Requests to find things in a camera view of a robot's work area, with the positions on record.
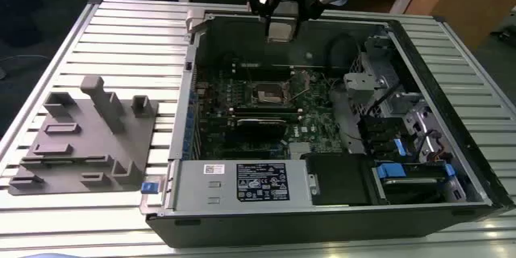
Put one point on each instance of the black PC case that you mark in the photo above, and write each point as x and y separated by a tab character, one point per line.
282	227

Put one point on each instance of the black graphics card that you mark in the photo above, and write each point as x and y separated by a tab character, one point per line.
262	128

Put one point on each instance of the silver CPU chip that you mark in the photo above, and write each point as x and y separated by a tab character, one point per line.
282	31

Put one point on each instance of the green motherboard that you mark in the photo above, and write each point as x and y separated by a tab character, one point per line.
319	119

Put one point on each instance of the grey metal support bar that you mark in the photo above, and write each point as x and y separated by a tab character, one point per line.
343	119

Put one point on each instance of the black chair base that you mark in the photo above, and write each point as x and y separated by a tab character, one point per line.
509	33

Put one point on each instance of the silver chipset heatsink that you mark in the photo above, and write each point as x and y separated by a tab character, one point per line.
301	147

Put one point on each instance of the grey parts rack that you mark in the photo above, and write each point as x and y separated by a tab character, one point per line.
93	137

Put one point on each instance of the blue plastic clip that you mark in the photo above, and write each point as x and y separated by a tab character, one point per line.
399	147

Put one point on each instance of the blue case latch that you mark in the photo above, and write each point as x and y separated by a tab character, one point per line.
150	188

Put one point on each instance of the black connector block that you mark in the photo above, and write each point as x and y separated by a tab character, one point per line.
379	131

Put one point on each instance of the beige case bracket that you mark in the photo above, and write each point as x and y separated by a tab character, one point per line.
195	17

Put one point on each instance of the hard disk in blue carrier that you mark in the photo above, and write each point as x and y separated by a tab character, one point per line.
391	170

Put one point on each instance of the silver metal drive cage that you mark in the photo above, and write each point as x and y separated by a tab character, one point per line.
363	82

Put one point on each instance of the CPU socket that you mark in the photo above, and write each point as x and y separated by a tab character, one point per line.
270	95

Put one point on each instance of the silver power supply unit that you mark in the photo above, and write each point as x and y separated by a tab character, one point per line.
194	191

